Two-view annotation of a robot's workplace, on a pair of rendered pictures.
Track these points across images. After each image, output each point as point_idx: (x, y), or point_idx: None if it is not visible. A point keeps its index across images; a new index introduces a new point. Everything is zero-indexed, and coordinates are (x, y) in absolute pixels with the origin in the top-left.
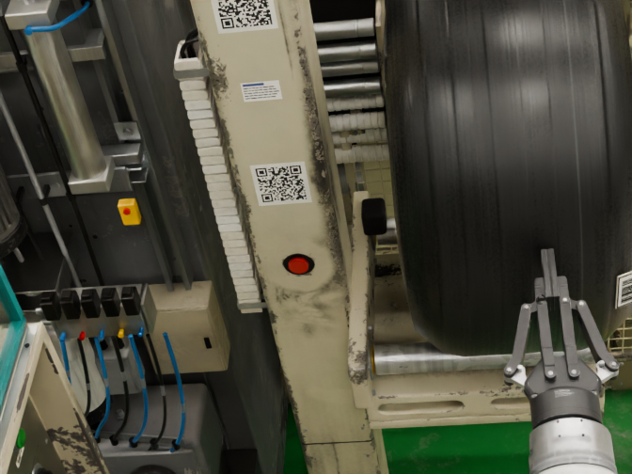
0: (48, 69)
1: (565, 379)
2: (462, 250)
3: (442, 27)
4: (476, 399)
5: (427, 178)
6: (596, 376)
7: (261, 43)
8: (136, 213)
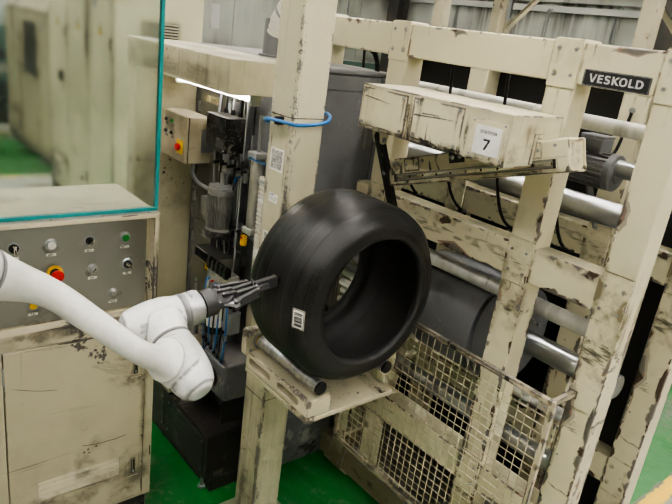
0: (251, 176)
1: (221, 295)
2: (259, 263)
3: (316, 195)
4: (273, 377)
5: (268, 232)
6: (227, 300)
7: (277, 177)
8: (243, 241)
